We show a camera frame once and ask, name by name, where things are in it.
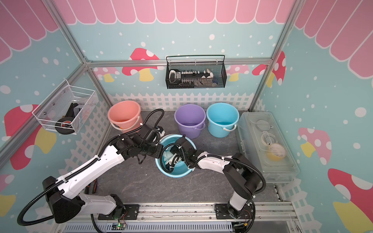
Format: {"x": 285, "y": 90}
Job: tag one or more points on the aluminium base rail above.
{"x": 261, "y": 217}

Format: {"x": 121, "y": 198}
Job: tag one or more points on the red handled pliers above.
{"x": 94, "y": 186}

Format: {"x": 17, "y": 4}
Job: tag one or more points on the teal bucket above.
{"x": 180, "y": 169}
{"x": 222, "y": 119}

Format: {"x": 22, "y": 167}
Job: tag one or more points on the pink bucket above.
{"x": 125, "y": 116}

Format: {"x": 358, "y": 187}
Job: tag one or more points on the clear plastic storage box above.
{"x": 263, "y": 144}

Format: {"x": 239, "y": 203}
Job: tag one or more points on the white power strip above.
{"x": 195, "y": 78}

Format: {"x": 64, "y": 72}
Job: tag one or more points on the black wire wall basket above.
{"x": 215, "y": 63}

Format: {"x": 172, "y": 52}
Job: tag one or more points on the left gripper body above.
{"x": 152, "y": 150}

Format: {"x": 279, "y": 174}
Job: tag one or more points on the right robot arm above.
{"x": 245, "y": 179}

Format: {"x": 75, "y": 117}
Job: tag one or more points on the purple bucket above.
{"x": 190, "y": 119}

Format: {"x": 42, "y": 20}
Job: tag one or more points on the white wire wall basket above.
{"x": 55, "y": 106}

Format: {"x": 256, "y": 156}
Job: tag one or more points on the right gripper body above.
{"x": 182, "y": 157}

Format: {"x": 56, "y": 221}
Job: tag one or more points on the black tape dispenser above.
{"x": 64, "y": 125}

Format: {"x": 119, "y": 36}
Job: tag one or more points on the light green cloth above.
{"x": 167, "y": 155}

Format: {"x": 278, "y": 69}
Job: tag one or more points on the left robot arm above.
{"x": 64, "y": 194}

